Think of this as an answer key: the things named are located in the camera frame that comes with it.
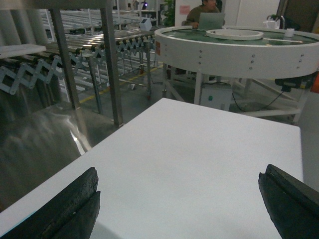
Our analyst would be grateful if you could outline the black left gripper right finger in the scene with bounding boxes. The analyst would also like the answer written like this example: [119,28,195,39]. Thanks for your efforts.
[258,164,319,239]

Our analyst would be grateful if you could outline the white foam board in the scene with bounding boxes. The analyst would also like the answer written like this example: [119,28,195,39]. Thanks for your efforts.
[0,44,46,59]

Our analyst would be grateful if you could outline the expandable roller conveyor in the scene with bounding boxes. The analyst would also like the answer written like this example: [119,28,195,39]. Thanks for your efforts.
[0,32,155,95]

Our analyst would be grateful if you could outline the steel shelf legs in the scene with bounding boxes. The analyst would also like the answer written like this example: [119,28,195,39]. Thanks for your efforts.
[48,7,125,127]

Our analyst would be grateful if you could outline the seated person in green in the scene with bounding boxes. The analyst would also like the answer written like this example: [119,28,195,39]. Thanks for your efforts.
[182,0,225,30]

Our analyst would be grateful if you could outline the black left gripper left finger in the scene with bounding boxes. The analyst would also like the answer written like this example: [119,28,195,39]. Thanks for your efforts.
[1,167,101,239]

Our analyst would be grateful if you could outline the grey laptop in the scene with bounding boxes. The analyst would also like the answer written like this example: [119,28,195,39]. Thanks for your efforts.
[198,12,225,30]

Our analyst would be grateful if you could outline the white round rotary table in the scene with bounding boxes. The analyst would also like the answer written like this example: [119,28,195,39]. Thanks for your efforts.
[155,26,319,124]

